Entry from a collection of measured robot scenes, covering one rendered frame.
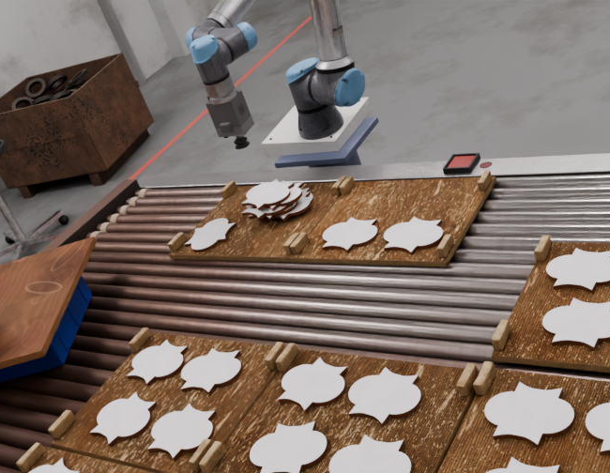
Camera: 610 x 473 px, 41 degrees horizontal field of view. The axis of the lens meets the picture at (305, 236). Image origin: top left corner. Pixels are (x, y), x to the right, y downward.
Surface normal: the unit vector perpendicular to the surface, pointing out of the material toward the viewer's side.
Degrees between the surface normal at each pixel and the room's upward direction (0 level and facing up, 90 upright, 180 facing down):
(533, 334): 0
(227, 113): 92
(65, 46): 90
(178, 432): 0
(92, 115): 90
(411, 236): 0
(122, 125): 90
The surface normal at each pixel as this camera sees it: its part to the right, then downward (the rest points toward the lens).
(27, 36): 0.84, -0.01
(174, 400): -0.33, -0.82
